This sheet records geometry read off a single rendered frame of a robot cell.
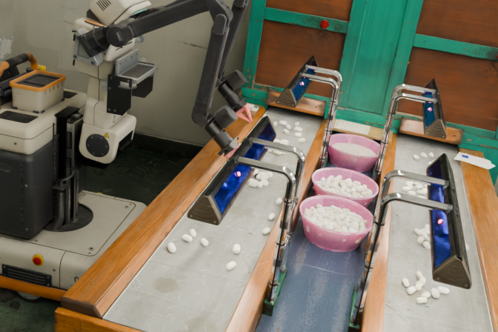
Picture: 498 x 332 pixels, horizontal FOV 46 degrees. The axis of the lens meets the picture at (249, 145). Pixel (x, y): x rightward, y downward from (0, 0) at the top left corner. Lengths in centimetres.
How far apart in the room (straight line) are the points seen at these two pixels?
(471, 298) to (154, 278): 94
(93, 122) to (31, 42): 203
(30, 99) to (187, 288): 124
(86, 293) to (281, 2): 186
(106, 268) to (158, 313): 21
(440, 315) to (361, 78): 151
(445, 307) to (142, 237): 91
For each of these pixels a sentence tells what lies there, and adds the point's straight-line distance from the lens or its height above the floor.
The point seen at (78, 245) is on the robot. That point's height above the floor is 28.
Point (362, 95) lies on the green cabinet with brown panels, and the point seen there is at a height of 92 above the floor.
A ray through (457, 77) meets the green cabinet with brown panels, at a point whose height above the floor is 110.
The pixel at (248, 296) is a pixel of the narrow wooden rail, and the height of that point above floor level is 76.
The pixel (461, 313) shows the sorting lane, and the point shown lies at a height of 74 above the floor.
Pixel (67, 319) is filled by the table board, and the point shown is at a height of 73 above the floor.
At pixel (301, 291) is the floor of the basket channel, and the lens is 183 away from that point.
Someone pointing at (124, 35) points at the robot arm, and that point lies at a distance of 215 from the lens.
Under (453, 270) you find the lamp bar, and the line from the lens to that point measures 133.
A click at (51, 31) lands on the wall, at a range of 434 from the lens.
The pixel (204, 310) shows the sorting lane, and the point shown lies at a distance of 159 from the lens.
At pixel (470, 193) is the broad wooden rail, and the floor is 76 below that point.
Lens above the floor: 173
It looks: 22 degrees down
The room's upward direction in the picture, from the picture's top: 8 degrees clockwise
